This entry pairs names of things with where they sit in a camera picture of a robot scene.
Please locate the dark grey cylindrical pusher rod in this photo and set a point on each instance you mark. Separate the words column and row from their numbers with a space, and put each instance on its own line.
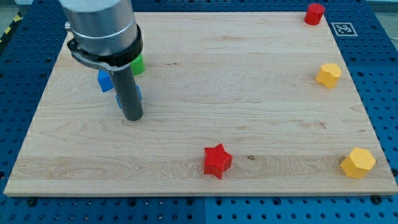
column 125, row 88

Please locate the black clamp ring mount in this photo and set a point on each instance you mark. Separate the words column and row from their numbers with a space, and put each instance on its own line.
column 109, row 63

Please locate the yellow hexagon block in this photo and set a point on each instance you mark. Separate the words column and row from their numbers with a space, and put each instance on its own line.
column 358, row 163

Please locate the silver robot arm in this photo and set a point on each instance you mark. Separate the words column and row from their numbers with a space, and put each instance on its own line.
column 106, row 37

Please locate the yellow heart block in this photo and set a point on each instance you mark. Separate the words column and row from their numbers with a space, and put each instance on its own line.
column 328, row 75

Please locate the blue block behind rod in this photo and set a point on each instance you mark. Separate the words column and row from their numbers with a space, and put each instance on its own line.
column 139, row 93

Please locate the green block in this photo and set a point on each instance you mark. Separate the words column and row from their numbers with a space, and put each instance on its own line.
column 137, row 65

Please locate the blue cube block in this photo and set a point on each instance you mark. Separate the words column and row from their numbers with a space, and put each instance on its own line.
column 104, row 81

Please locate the light wooden board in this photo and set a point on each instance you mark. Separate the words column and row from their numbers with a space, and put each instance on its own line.
column 244, row 80

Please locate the red star block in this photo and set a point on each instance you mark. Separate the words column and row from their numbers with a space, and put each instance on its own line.
column 216, row 161

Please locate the red cylinder block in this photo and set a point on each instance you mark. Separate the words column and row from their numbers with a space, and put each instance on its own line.
column 314, row 14

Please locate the white fiducial marker tag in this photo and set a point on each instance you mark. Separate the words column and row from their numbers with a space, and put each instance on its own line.
column 344, row 29

